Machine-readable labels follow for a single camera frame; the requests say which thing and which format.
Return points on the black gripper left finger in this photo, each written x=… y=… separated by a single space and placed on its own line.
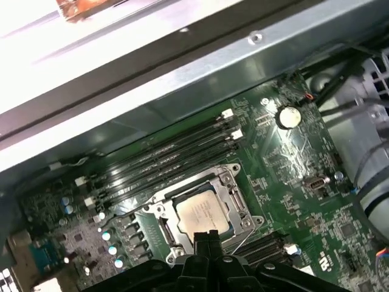
x=197 y=273

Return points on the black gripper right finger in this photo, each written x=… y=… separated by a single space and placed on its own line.
x=225 y=273

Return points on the metal socket cover frame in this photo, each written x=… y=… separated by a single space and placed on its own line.
x=168 y=232

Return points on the silver CPU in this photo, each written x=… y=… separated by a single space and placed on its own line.
x=202 y=213

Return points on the CPU socket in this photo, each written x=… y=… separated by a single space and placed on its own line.
x=156 y=210

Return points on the silver blue capacitor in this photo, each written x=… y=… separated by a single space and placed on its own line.
x=101 y=215
x=105 y=234
x=112 y=250
x=64 y=200
x=69 y=209
x=120 y=261

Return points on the green motherboard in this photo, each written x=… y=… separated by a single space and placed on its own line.
x=273 y=170

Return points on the silver internal USB port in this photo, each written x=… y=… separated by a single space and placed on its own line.
x=313 y=184

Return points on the teal port connector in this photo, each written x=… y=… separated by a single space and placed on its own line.
x=45 y=252

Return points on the silver coin battery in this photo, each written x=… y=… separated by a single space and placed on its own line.
x=288 y=117

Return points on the black PC case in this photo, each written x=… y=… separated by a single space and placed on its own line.
x=231 y=57

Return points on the perforated metal drive cage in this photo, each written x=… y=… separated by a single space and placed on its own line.
x=377 y=70

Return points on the square brown base plate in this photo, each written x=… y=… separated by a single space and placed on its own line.
x=79 y=12

